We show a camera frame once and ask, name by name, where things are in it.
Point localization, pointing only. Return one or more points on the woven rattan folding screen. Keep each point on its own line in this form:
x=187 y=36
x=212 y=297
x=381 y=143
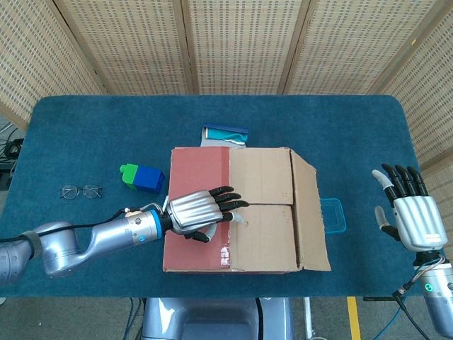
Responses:
x=240 y=46

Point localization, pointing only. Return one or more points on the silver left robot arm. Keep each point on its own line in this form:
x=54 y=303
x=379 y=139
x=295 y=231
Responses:
x=60 y=248

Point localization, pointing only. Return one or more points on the blue box with teal contents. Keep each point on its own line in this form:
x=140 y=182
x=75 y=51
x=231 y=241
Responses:
x=224 y=135

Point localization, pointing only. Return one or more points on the grey robot torso base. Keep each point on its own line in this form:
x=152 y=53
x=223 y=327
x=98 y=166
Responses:
x=212 y=318

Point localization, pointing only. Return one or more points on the blue plastic container lid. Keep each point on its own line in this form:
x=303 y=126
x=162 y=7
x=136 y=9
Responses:
x=334 y=216

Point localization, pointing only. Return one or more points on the black and white marker pen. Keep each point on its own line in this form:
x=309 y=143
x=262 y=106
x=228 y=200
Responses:
x=165 y=202

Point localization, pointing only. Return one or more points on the green and blue toy block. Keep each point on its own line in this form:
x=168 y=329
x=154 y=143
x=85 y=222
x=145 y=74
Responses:
x=147 y=178

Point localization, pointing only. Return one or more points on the large red cardboard box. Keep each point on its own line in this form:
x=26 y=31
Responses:
x=262 y=177

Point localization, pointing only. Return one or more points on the thin metal frame eyeglasses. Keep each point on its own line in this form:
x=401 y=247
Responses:
x=82 y=191

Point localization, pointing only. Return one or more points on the white table leg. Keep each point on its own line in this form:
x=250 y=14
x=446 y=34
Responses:
x=308 y=318

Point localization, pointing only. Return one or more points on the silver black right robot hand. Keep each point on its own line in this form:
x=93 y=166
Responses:
x=421 y=223

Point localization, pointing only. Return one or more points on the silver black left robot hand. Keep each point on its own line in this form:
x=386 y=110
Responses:
x=194 y=212

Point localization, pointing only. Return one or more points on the teal blue table cloth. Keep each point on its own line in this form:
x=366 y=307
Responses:
x=88 y=134

